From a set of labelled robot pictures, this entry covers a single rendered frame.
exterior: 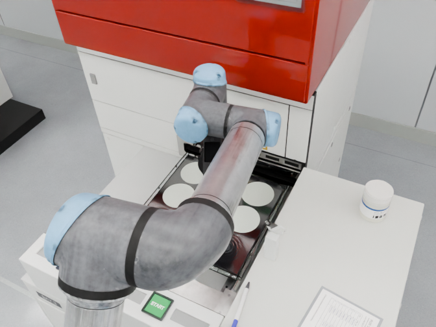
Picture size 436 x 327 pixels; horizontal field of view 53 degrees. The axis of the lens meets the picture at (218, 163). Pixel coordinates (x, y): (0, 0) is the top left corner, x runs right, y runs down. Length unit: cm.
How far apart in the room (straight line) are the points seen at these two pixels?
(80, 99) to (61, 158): 65
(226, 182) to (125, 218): 18
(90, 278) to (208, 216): 18
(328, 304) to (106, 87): 101
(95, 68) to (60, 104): 195
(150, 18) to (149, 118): 43
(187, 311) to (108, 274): 45
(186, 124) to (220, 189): 26
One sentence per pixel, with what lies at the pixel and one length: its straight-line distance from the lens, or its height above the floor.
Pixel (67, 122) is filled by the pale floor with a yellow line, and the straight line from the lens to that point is 329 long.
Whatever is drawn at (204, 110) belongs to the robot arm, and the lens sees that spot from 93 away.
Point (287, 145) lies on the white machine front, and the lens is 132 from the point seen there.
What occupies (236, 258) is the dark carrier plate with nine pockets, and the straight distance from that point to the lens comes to 121.
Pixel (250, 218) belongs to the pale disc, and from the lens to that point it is 128.
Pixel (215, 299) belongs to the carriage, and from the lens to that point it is 117.
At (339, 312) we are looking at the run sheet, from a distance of 107.
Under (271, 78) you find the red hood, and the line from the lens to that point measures 114.
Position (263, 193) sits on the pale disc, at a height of 90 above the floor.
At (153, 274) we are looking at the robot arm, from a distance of 60.
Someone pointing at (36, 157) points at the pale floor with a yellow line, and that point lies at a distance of 309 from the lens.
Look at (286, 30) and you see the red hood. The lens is 106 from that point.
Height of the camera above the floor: 190
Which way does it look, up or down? 44 degrees down
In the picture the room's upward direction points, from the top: 4 degrees counter-clockwise
